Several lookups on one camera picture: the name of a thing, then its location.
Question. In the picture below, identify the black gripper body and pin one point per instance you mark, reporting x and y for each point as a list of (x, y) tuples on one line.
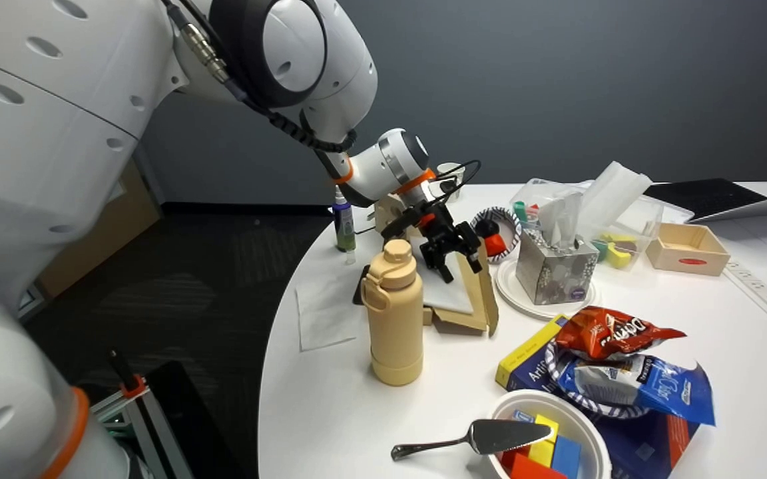
[(422, 209)]

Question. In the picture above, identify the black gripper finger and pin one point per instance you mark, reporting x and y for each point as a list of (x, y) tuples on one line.
[(437, 257), (465, 241)]

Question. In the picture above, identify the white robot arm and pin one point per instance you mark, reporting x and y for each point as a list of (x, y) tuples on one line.
[(66, 107)]

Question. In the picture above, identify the grey tissue box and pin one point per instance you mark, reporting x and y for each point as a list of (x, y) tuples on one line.
[(558, 270)]

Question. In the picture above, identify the dark blue yellow-edged box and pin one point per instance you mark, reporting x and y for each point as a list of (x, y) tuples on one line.
[(637, 448)]

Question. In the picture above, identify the red small toy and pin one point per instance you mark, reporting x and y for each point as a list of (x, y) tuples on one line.
[(493, 242)]

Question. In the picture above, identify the small patterned plate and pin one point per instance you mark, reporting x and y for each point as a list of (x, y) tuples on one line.
[(506, 228)]

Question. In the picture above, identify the green marker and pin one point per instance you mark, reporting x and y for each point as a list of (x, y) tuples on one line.
[(521, 214)]

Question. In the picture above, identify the white flat plate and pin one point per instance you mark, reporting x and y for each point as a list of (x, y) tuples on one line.
[(513, 295)]

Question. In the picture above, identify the small dark bottle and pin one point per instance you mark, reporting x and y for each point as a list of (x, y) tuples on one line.
[(345, 230)]

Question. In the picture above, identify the beige water bottle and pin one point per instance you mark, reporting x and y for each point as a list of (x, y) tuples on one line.
[(396, 329)]

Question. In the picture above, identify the black flat remote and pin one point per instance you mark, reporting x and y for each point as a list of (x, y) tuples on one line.
[(357, 295)]

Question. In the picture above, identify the white paper napkin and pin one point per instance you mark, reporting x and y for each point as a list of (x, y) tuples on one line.
[(325, 310)]

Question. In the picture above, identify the white tissue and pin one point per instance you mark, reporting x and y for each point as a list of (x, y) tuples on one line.
[(600, 200)]

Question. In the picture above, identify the yellow tape roll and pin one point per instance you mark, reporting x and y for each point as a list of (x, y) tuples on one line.
[(618, 254)]

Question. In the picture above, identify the orange chip bag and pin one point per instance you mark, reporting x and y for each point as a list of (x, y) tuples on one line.
[(613, 334)]

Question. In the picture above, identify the clear plastic container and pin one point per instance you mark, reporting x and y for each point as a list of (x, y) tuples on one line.
[(645, 222)]

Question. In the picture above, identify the yellow wooden block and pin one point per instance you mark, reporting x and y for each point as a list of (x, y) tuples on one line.
[(545, 443)]

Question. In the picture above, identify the small wooden tray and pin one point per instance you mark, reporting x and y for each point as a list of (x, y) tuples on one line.
[(687, 250)]

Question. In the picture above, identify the red wooden block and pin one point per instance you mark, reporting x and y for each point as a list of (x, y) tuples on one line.
[(526, 467)]

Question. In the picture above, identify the white round bowl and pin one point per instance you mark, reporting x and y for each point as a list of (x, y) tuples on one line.
[(592, 439)]

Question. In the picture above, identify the blue wooden block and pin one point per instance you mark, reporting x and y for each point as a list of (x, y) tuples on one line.
[(568, 455)]

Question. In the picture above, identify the dark tablet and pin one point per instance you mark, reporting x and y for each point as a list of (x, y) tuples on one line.
[(703, 198)]

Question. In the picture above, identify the blue snack bag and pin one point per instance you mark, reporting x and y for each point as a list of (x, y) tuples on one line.
[(678, 390)]

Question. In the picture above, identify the brown wooden door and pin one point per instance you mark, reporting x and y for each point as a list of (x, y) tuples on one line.
[(107, 236)]

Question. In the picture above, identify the black orange tripod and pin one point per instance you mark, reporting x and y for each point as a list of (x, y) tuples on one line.
[(135, 399)]

